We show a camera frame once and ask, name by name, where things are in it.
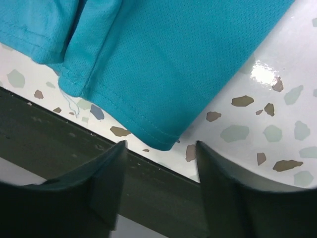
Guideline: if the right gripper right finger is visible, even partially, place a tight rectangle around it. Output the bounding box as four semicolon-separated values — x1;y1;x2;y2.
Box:
196;141;317;238

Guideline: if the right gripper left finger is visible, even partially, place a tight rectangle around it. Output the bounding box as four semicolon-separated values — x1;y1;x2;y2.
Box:
0;141;127;238

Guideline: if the teal t shirt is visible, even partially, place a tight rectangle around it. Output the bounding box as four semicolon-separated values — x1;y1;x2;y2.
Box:
0;0;292;151

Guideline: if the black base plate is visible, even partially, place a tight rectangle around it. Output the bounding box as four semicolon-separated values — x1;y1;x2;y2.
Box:
0;89;209;238

